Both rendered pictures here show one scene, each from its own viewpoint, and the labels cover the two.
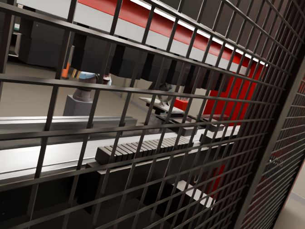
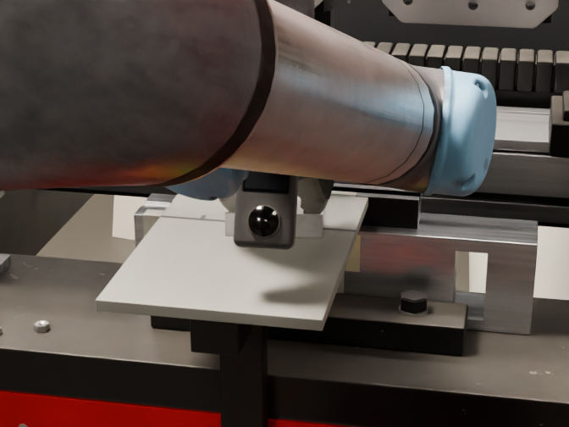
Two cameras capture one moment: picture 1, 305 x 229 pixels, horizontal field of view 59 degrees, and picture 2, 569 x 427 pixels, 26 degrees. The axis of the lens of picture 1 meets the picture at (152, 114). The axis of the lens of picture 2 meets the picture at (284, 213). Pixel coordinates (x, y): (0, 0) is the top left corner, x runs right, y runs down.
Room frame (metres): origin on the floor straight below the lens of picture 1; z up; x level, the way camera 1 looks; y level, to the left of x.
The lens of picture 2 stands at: (2.17, 0.87, 1.42)
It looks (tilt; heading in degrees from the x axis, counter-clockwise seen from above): 22 degrees down; 245
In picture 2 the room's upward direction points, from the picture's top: straight up
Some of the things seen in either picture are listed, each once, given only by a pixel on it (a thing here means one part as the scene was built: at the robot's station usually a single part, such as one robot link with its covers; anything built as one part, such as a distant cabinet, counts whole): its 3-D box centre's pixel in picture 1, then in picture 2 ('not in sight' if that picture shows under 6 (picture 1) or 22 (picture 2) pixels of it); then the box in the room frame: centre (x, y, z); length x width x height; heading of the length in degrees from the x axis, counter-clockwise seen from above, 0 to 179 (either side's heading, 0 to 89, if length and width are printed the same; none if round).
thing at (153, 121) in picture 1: (170, 123); (334, 261); (1.66, -0.13, 0.92); 0.39 x 0.06 x 0.10; 144
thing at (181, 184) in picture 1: (160, 190); not in sight; (1.00, -0.12, 0.81); 0.64 x 0.08 x 0.14; 54
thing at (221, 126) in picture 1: (201, 119); not in sight; (1.62, -0.29, 1.01); 0.26 x 0.12 x 0.05; 54
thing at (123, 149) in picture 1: (152, 149); not in sight; (0.85, -0.03, 1.02); 0.44 x 0.06 x 0.04; 144
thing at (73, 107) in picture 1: (71, 141); not in sight; (2.19, 0.60, 0.39); 0.18 x 0.18 x 0.78; 43
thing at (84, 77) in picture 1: (86, 79); not in sight; (2.20, 0.60, 0.94); 0.13 x 0.12 x 0.14; 132
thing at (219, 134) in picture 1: (222, 136); (507, 69); (1.30, -0.36, 1.02); 0.37 x 0.06 x 0.04; 144
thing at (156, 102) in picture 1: (161, 105); (245, 248); (1.79, -0.04, 1.00); 0.26 x 0.18 x 0.01; 54
